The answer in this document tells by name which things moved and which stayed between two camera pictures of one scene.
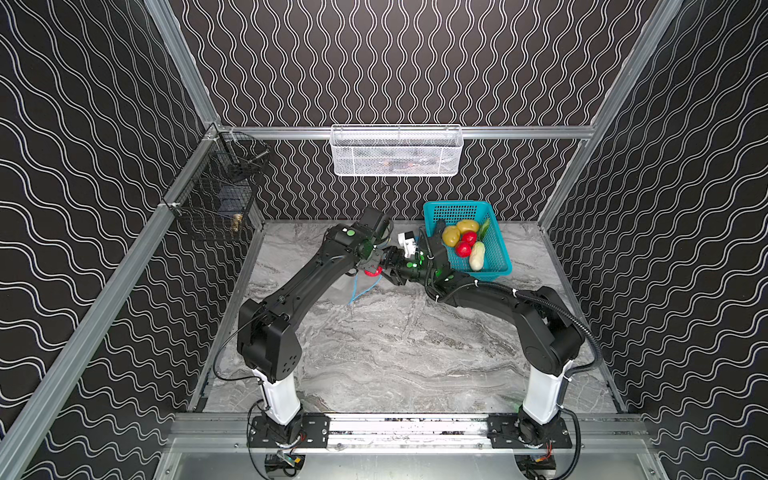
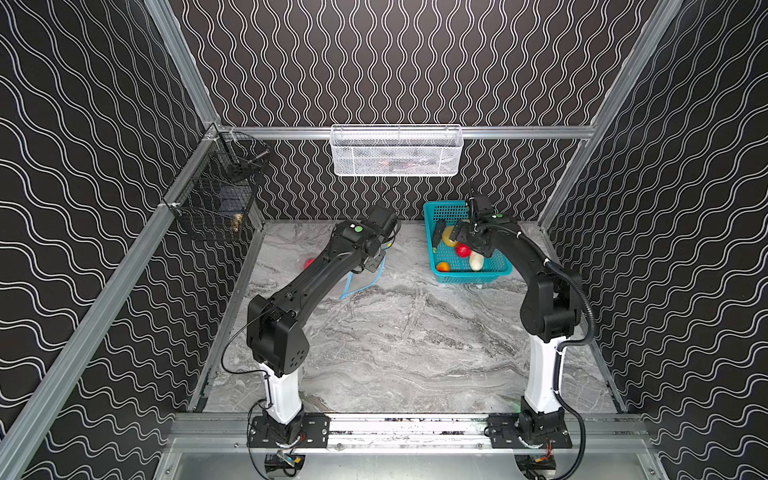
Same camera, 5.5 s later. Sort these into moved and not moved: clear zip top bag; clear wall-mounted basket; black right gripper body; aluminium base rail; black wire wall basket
Moved: black right gripper body; clear zip top bag
Not moved: aluminium base rail; black wire wall basket; clear wall-mounted basket
